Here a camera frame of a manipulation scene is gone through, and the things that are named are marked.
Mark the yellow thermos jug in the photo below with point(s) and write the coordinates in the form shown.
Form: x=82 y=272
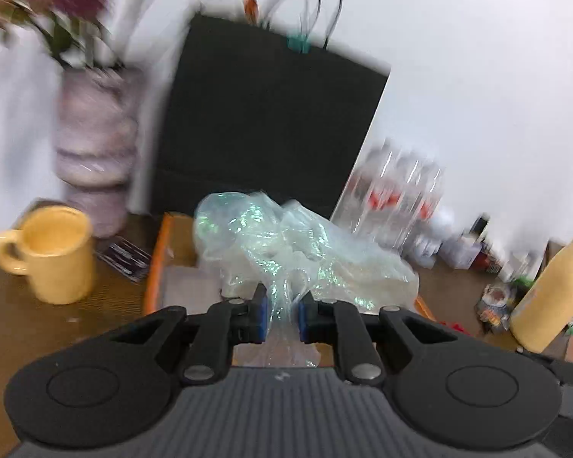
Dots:
x=548 y=306

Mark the water bottle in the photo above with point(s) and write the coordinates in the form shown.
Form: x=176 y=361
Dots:
x=422 y=241
x=362 y=207
x=406 y=199

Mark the yellow ceramic mug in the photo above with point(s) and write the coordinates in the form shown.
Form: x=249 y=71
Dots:
x=54 y=249

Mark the foil snack wrapper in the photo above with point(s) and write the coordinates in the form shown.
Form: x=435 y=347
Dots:
x=494 y=307

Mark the purple textured vase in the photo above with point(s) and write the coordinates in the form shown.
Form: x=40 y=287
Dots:
x=96 y=142

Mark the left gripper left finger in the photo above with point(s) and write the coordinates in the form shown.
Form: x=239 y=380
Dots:
x=250 y=318

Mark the water bottle right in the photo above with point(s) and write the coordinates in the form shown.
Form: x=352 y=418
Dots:
x=422 y=241

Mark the small white device box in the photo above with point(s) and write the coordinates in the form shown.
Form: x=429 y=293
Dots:
x=460 y=252

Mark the water bottle left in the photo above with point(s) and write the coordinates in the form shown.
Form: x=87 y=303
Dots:
x=362 y=207

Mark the dried pink flowers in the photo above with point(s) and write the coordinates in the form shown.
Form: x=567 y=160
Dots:
x=43 y=4

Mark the iridescent plastic bag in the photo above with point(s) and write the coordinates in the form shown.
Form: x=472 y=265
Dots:
x=249 y=240

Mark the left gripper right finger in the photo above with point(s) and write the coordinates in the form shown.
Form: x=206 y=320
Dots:
x=315 y=318

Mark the red cardboard box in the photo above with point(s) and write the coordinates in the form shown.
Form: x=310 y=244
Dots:
x=177 y=279

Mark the water bottle middle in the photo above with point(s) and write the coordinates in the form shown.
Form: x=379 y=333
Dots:
x=406 y=199

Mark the dark card on table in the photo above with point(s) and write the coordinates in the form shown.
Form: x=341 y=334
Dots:
x=128 y=259

